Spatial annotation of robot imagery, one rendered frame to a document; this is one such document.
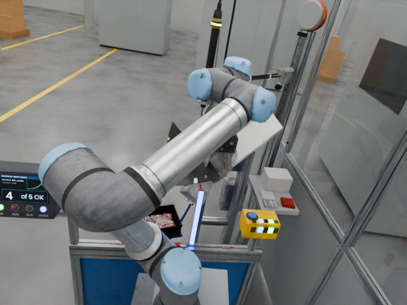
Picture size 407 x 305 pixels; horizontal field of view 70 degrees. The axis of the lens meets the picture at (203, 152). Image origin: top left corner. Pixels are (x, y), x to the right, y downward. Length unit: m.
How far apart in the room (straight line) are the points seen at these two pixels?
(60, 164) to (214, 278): 0.73
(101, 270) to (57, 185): 1.05
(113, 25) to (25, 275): 7.26
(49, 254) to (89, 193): 2.11
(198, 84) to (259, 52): 6.25
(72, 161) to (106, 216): 0.13
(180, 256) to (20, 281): 1.77
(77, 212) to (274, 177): 1.49
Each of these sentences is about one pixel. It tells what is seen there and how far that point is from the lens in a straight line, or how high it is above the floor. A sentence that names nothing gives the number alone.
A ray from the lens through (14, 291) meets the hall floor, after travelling 2.49.
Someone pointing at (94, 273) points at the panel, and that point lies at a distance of 1.63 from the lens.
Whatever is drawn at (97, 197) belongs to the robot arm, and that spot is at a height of 1.61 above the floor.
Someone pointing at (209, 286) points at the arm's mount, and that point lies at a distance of 1.12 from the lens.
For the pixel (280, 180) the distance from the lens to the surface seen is 1.91.
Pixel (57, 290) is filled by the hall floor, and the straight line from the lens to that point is 2.41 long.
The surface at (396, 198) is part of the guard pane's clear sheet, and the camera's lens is 1.35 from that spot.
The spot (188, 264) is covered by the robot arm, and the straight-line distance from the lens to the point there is 0.88.
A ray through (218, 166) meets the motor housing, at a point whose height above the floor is 1.10.
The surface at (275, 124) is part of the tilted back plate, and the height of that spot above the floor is 1.35.
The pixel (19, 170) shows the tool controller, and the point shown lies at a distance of 1.27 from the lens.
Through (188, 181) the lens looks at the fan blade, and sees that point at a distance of 1.35.
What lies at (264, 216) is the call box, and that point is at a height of 1.07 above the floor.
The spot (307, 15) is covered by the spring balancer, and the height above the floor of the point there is 1.88.
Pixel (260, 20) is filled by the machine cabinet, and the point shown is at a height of 1.44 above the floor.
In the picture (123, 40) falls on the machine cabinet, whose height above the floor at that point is 0.27.
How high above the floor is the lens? 1.95
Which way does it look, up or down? 30 degrees down
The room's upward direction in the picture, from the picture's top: 10 degrees clockwise
